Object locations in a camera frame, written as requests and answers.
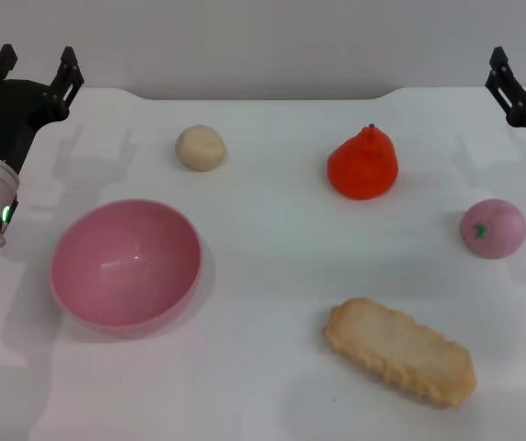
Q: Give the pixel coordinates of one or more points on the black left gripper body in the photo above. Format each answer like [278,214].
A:
[12,115]

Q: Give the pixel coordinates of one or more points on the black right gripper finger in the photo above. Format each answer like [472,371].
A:
[504,82]

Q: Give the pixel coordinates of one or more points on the orange toy fruit with stem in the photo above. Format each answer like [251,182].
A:
[362,167]

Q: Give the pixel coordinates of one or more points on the pink plastic bowl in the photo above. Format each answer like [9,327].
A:
[127,266]

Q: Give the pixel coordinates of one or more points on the pink peach bun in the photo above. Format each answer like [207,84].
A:
[493,229]

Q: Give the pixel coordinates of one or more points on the beige round bun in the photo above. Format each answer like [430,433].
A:
[200,148]

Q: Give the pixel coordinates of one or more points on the long golden toast bread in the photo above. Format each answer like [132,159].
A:
[398,351]

